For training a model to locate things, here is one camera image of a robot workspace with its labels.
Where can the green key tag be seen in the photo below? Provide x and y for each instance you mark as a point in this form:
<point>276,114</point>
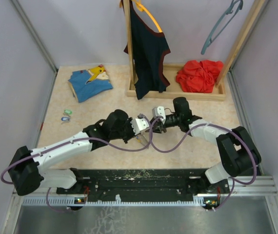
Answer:
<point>67,112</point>

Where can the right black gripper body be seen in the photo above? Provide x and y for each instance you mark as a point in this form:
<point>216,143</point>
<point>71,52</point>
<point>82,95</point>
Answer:
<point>172,120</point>

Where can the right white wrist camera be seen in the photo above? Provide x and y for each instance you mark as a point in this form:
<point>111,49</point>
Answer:
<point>159,111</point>

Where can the dark navy tank top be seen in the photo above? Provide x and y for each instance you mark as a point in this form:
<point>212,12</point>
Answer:
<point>149,49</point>

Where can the wooden clothes rack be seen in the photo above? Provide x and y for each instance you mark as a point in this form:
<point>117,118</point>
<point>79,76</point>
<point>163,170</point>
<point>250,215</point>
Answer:
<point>186,24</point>

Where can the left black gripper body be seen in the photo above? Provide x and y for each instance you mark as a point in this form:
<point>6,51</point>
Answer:
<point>129,132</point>

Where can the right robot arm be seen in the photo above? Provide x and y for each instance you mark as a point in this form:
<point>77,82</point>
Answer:
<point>237,150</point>

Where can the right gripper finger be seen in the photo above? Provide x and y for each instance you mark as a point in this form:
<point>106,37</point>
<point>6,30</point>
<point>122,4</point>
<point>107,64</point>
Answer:
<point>157,124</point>
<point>159,129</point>

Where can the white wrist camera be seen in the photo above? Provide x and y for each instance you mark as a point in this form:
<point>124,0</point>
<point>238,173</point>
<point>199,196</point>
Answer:
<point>159,111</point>
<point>140,124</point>

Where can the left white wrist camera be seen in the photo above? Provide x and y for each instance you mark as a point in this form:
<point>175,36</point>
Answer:
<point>140,124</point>

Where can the red crumpled cloth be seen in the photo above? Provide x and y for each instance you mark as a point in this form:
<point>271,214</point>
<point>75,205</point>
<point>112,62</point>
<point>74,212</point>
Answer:
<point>199,76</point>

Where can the blue pikachu shirt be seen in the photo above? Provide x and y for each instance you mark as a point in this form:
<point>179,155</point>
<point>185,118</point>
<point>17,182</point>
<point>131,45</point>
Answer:
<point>85,84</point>

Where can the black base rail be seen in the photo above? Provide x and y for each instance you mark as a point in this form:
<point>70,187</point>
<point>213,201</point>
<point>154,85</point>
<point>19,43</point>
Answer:
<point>143,185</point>

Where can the orange clothes hanger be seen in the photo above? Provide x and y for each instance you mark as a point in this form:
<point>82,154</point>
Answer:
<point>142,8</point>

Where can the blue key tag upper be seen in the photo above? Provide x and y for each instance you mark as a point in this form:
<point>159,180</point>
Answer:
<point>65,119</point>

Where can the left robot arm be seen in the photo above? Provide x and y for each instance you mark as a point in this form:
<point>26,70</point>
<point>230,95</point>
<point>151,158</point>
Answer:
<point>31,169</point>

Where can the teal clothes hanger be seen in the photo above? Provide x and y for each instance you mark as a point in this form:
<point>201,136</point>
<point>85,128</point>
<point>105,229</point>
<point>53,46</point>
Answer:
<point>232,10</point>

